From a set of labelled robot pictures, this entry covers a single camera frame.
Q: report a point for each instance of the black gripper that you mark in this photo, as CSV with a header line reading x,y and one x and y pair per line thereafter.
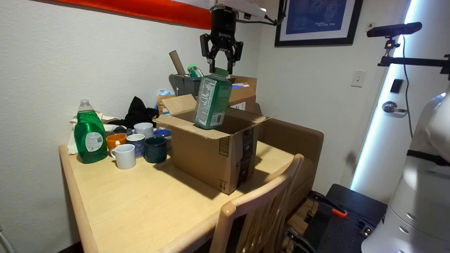
x,y
222,26

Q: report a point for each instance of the small cardboard box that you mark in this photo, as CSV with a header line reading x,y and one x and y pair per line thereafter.
x,y
210,149

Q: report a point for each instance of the large cardboard box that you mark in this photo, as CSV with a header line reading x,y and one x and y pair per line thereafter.
x,y
289,145

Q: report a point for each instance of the green dish soap bottle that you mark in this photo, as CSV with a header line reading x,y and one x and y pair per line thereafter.
x,y
90,138

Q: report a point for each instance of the clear jar green lid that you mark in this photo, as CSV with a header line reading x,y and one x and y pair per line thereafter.
x,y
194,72

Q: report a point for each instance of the blue packaging sheet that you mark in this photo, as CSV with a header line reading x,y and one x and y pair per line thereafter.
x,y
239,86

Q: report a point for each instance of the upright cardboard piece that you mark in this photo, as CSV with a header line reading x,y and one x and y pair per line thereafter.
x,y
177,62

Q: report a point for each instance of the gray plastic bin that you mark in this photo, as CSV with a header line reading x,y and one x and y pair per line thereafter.
x,y
182,86

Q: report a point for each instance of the blue ceramic mug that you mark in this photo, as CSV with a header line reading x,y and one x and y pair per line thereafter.
x,y
163,133

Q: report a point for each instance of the black framed blue picture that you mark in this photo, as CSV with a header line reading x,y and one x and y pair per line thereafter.
x,y
317,19

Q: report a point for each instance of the black cloth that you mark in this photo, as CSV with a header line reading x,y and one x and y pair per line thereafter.
x,y
137,113

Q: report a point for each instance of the white ceramic mug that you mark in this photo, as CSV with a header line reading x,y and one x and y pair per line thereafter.
x,y
143,128
125,157

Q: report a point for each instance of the dark teal mug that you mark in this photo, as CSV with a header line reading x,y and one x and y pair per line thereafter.
x,y
154,149

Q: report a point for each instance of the orange ceramic mug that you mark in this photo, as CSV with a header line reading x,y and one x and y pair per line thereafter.
x,y
115,140

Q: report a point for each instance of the light wooden chair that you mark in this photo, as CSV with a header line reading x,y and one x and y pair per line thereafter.
x,y
254,206

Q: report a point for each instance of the black door lock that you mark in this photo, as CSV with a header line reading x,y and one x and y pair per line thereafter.
x,y
396,86

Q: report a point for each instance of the white door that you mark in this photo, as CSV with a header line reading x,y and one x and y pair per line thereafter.
x,y
374,155

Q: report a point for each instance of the black orange clamp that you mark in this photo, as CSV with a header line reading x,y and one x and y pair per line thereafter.
x,y
327,206

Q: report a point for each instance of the red wall banner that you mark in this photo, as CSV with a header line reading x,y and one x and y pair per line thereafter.
x,y
130,9

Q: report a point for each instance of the white light switch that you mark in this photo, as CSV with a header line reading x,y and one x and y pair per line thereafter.
x,y
358,79

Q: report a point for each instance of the black bar camera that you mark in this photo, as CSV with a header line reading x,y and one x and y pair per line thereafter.
x,y
393,30

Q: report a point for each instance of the black camera stand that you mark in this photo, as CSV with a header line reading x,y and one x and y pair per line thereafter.
x,y
412,61

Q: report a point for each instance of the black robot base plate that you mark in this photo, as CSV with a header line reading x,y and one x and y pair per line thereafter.
x,y
351,206

